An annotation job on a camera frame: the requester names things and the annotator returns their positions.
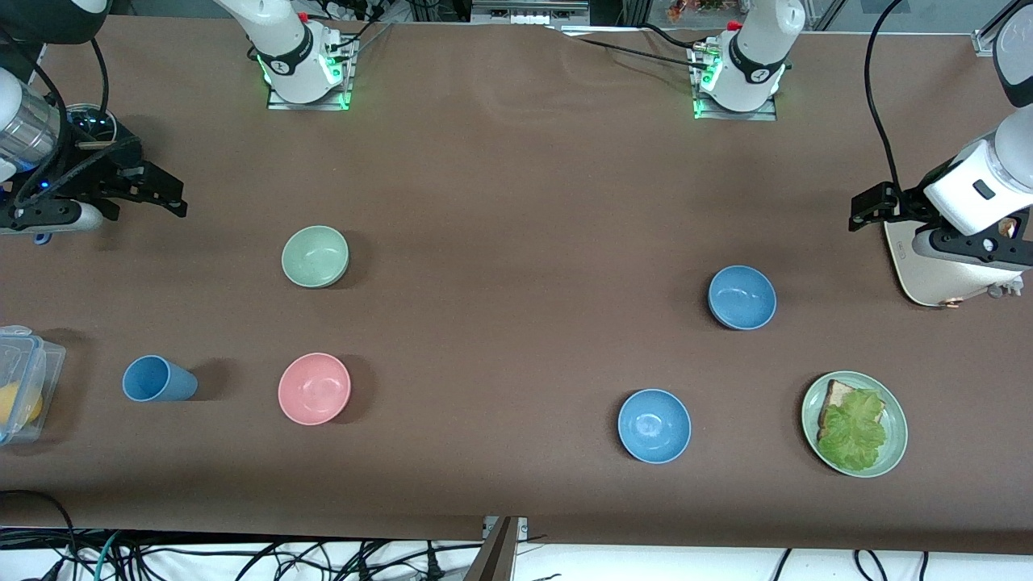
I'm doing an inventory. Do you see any green plate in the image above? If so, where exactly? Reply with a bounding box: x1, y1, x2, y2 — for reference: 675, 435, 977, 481
801, 370, 909, 479

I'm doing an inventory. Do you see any pink bowl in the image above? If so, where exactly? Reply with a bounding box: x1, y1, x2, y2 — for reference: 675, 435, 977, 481
278, 353, 353, 426

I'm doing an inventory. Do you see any beige appliance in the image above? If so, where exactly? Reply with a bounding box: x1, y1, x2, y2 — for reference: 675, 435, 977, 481
884, 218, 1027, 308

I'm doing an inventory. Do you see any white power strip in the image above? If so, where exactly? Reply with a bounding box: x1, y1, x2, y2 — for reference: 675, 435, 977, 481
321, 0, 382, 23

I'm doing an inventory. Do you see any bread slice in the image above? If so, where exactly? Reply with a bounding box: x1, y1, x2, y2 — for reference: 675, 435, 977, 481
817, 379, 887, 441

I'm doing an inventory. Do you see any teal cable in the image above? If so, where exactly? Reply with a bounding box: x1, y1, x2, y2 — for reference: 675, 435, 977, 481
94, 531, 123, 581

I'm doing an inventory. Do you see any green bowl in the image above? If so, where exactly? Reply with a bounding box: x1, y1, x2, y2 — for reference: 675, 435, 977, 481
281, 225, 351, 289

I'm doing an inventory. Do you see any green lettuce leaf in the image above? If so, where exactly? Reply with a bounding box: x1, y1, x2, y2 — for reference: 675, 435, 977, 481
817, 389, 887, 473

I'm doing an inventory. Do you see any aluminium profile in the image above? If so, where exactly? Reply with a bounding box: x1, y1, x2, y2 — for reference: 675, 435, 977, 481
972, 0, 1019, 57

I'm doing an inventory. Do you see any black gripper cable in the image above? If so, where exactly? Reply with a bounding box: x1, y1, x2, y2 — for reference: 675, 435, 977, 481
864, 0, 910, 191
0, 36, 146, 204

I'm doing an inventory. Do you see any metal camera mount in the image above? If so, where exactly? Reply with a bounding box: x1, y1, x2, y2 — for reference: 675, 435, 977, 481
463, 516, 530, 581

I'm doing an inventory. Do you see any blue bowl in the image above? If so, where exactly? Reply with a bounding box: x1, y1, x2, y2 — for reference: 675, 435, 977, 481
708, 265, 778, 332
617, 388, 692, 465

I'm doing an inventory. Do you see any clear blue-lidded plastic container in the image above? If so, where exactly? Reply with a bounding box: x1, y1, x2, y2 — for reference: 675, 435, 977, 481
0, 325, 67, 446

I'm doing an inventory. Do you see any blue ribbed cup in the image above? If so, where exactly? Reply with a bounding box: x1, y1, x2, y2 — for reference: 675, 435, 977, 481
122, 355, 199, 403

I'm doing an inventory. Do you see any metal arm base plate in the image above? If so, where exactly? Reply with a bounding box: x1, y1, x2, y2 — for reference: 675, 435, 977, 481
266, 48, 354, 112
692, 44, 779, 122

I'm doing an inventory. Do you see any yellow fruit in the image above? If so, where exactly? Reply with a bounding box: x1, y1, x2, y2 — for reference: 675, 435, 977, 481
0, 382, 43, 428

